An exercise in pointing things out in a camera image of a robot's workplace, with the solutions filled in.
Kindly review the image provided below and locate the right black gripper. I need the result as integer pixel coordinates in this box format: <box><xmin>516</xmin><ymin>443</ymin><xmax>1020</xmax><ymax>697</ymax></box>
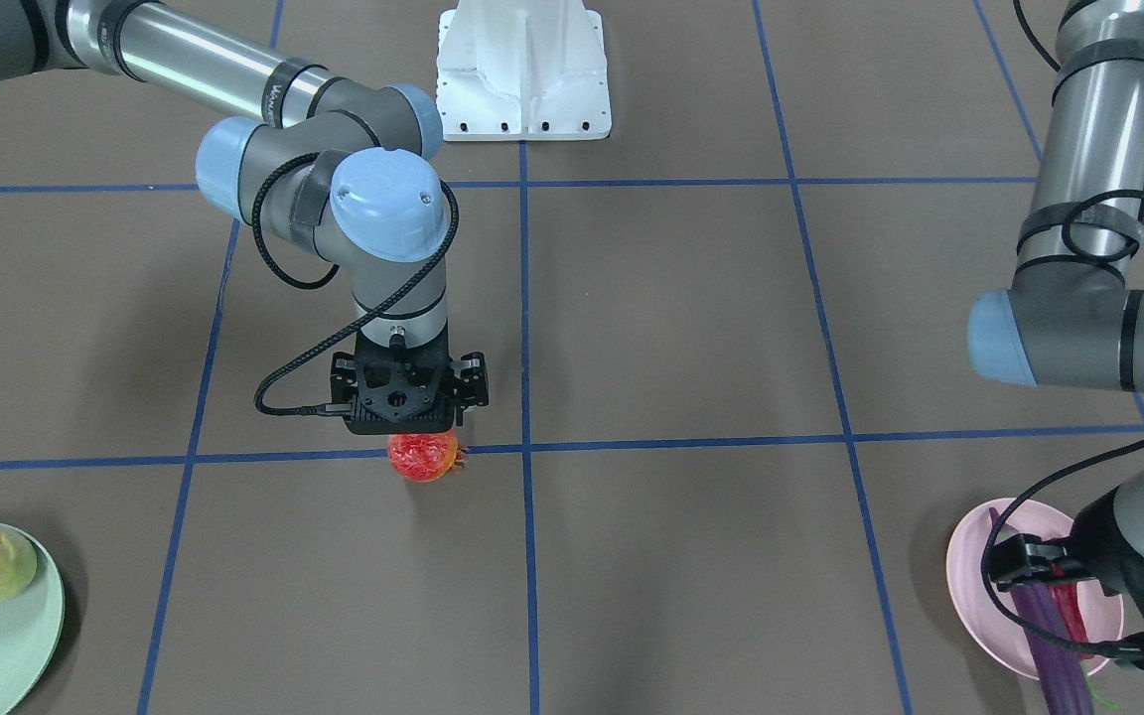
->
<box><xmin>332</xmin><ymin>337</ymin><xmax>490</xmax><ymax>410</ymax></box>

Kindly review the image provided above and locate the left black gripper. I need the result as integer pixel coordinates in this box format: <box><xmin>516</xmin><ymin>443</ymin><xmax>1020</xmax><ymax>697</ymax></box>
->
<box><xmin>1068</xmin><ymin>496</ymin><xmax>1144</xmax><ymax>672</ymax></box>

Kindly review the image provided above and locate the red chili pepper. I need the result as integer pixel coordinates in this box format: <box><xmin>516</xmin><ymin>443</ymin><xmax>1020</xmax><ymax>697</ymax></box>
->
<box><xmin>1049</xmin><ymin>583</ymin><xmax>1089</xmax><ymax>644</ymax></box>

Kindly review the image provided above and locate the purple eggplant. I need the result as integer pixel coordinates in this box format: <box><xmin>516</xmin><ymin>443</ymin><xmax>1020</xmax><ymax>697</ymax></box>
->
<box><xmin>987</xmin><ymin>508</ymin><xmax>1097</xmax><ymax>715</ymax></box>

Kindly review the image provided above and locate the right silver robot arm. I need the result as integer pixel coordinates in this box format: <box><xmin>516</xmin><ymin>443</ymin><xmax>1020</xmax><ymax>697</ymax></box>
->
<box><xmin>0</xmin><ymin>1</ymin><xmax>488</xmax><ymax>432</ymax></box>

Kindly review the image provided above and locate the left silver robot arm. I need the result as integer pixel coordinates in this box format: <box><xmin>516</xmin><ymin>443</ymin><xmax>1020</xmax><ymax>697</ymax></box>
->
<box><xmin>967</xmin><ymin>1</ymin><xmax>1144</xmax><ymax>670</ymax></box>

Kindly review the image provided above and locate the pink plate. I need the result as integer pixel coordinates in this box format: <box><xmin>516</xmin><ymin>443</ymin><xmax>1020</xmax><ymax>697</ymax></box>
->
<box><xmin>946</xmin><ymin>498</ymin><xmax>1125</xmax><ymax>681</ymax></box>

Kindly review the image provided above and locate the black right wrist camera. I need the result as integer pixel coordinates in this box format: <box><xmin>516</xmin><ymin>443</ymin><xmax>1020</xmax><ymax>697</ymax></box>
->
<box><xmin>329</xmin><ymin>331</ymin><xmax>464</xmax><ymax>436</ymax></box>

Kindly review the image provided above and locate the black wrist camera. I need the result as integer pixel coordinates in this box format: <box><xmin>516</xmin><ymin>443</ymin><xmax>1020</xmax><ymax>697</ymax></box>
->
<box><xmin>982</xmin><ymin>533</ymin><xmax>1093</xmax><ymax>591</ymax></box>
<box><xmin>329</xmin><ymin>331</ymin><xmax>464</xmax><ymax>436</ymax></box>

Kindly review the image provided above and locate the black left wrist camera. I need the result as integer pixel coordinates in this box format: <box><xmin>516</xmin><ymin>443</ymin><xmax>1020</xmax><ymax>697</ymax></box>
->
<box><xmin>982</xmin><ymin>533</ymin><xmax>1093</xmax><ymax>591</ymax></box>

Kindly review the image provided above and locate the black camera cable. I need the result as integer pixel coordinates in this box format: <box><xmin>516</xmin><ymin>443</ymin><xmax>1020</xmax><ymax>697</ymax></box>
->
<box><xmin>979</xmin><ymin>189</ymin><xmax>1144</xmax><ymax>661</ymax></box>
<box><xmin>251</xmin><ymin>151</ymin><xmax>461</xmax><ymax>418</ymax></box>

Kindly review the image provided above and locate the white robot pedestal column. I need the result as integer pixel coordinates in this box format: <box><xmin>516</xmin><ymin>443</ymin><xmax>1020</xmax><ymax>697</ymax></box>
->
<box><xmin>436</xmin><ymin>1</ymin><xmax>613</xmax><ymax>142</ymax></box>

